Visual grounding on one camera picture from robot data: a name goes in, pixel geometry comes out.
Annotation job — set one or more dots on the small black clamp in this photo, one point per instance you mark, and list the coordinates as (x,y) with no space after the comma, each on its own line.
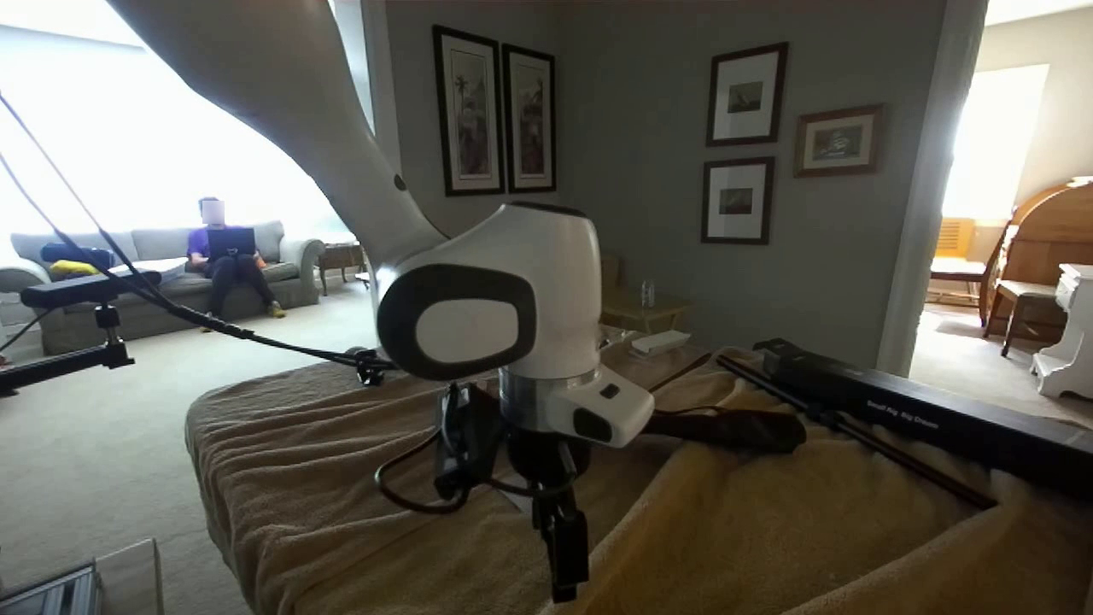
(372,367)

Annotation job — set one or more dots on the person on sofa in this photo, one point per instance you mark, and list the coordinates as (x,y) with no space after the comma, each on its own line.
(228,269)

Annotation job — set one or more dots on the lower black framed picture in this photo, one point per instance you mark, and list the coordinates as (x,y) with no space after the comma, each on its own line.
(737,199)

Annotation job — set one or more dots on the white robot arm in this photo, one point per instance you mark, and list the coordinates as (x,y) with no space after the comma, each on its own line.
(505,316)

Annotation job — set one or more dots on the black framed picture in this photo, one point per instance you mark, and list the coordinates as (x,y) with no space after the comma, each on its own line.
(746,92)
(737,199)

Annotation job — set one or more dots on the wooden chair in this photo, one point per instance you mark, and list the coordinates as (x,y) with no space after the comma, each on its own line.
(1025,264)

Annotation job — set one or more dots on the beige left towel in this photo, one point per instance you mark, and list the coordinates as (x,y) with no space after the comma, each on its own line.
(312,492)

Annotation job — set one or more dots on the wooden framed landscape picture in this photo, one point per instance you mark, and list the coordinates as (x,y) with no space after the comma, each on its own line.
(837,141)

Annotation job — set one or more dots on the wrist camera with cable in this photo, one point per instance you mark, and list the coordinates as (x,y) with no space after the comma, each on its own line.
(465,443)

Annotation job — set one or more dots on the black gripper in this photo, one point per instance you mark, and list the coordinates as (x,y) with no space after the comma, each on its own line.
(553,466)

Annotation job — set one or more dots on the tall framed picture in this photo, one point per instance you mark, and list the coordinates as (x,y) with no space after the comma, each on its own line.
(468,111)
(531,122)

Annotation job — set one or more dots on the upper black framed picture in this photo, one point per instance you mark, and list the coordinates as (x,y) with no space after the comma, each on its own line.
(746,92)

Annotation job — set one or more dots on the yellow towel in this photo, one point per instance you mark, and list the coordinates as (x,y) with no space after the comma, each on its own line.
(827,530)

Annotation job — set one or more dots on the long black box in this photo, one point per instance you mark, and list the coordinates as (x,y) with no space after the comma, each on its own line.
(1035,450)

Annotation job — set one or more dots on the tall framed picture right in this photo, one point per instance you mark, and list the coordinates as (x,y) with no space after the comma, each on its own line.
(531,122)

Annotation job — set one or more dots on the tall framed picture left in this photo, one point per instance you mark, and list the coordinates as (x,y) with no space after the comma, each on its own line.
(468,111)

